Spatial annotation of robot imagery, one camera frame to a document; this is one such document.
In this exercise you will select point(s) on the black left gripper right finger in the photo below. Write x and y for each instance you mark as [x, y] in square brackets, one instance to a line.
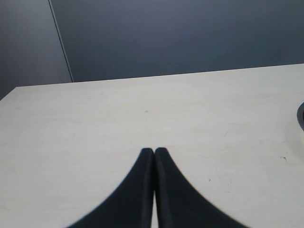
[179, 204]

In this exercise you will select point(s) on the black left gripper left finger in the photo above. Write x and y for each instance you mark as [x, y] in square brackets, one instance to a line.
[130, 204]

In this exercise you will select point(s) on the round metal bowl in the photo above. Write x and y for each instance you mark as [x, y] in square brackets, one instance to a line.
[300, 116]

